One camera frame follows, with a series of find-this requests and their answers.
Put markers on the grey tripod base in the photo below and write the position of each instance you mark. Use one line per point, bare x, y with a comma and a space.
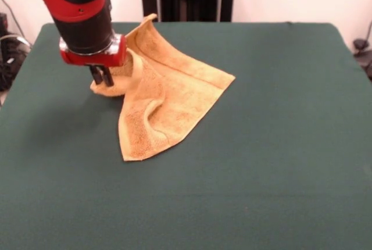
360, 43

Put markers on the tan terry towel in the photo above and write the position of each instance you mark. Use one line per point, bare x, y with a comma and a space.
180, 96

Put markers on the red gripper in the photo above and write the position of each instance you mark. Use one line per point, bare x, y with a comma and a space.
120, 52

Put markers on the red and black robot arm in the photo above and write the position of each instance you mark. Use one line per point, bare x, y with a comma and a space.
81, 14

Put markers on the dark green table cloth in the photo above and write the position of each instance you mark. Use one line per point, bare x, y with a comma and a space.
261, 145

